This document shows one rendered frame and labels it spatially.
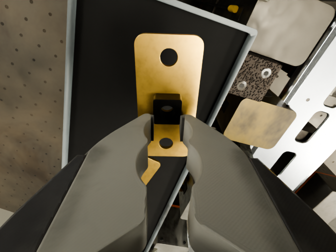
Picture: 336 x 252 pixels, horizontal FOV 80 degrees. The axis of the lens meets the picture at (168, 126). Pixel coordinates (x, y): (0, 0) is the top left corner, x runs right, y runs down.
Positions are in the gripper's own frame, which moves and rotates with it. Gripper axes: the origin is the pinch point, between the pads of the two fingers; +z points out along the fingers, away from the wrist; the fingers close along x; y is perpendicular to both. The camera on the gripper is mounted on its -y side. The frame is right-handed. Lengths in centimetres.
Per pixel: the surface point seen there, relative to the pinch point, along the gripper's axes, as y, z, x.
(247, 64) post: 0.3, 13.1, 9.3
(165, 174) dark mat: 11.9, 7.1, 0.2
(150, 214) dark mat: 19.7, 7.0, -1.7
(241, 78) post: 1.9, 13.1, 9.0
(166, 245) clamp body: 48, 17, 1
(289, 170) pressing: 26.7, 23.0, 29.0
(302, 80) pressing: 5.2, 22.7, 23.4
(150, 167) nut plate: 10.5, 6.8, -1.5
